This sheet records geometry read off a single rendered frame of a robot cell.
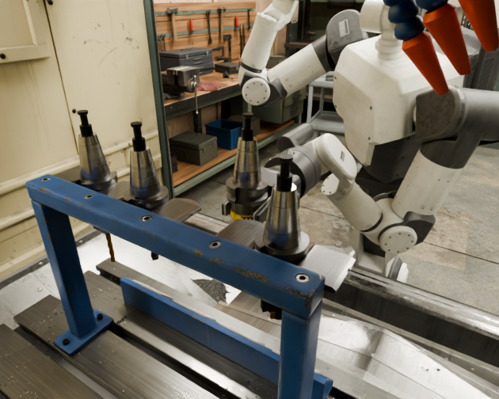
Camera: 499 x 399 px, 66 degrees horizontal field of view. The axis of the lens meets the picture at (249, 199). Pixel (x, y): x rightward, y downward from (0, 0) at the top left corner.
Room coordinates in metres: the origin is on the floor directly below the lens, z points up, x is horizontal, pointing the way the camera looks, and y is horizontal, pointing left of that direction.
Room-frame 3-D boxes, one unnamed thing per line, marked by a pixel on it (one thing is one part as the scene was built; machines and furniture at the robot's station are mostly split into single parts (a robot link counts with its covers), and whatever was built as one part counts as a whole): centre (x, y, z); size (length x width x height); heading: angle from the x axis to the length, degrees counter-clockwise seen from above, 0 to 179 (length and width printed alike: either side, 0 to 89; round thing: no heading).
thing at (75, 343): (0.53, 0.32, 1.05); 0.10 x 0.05 x 0.30; 148
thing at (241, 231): (0.40, 0.01, 1.21); 0.07 x 0.05 x 0.01; 148
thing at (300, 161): (0.60, -0.05, 1.19); 0.13 x 0.12 x 0.10; 57
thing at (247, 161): (0.52, 0.00, 1.26); 0.04 x 0.04 x 0.07
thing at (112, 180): (0.55, 0.24, 1.21); 0.06 x 0.06 x 0.03
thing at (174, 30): (3.48, 0.24, 0.71); 2.21 x 0.95 x 1.43; 147
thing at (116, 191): (0.52, 0.19, 1.21); 0.07 x 0.05 x 0.01; 148
